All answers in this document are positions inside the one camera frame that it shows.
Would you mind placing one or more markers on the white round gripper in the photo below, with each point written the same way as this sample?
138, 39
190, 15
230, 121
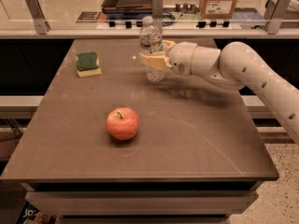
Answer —
181, 59

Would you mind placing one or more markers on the clear plastic water bottle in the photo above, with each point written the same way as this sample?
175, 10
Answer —
151, 41

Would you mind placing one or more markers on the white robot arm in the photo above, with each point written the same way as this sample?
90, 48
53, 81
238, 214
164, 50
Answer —
232, 68

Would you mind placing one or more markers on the dark tray stack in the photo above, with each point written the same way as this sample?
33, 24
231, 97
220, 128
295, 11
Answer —
130, 0

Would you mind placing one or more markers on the brown cardboard box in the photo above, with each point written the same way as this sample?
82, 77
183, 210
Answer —
217, 9

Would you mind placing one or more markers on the green and yellow sponge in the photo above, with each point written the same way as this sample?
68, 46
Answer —
87, 64

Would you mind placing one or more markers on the red apple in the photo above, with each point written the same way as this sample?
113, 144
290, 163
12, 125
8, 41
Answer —
122, 123

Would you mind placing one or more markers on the grey table drawer base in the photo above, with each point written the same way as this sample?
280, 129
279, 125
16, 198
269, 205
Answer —
173, 203

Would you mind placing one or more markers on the green printed bag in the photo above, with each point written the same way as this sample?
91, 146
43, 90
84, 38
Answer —
31, 215

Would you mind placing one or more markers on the middle metal railing bracket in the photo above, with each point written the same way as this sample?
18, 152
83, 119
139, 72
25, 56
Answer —
157, 13

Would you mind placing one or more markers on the metal railing bracket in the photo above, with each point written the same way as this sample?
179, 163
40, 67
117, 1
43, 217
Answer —
41, 25
157, 13
274, 17

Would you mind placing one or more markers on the right metal railing bracket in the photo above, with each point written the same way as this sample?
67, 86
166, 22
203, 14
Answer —
274, 17

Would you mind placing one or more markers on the left metal railing bracket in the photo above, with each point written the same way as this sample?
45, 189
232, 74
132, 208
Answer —
41, 25

